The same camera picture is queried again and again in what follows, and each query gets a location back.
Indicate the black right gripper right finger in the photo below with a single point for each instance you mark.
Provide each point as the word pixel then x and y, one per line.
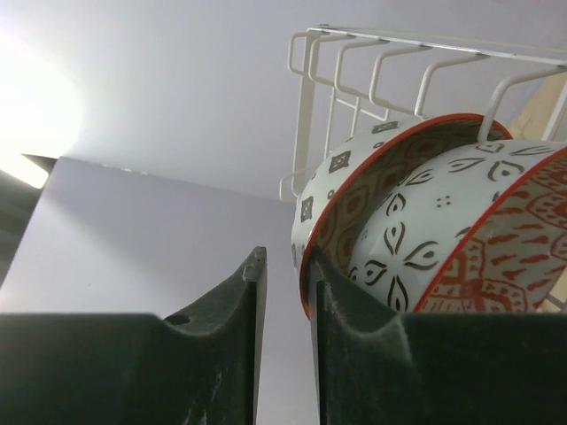
pixel 376 366

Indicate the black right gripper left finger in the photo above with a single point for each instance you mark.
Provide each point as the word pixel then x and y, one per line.
pixel 200 365

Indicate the red diamond dot bowl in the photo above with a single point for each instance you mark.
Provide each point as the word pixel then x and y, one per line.
pixel 354 199

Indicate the white wire dish rack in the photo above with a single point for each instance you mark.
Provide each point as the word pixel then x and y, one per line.
pixel 400 82

